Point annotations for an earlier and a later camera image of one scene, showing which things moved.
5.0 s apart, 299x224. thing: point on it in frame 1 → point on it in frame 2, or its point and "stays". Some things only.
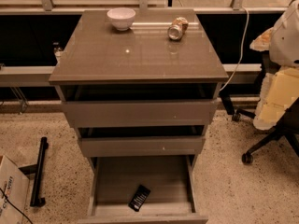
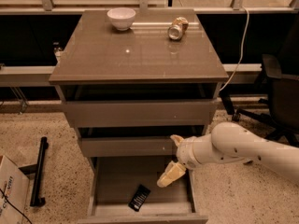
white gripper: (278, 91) → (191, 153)
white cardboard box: (14, 184) stays
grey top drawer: (142, 105) stays
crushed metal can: (177, 28) stays
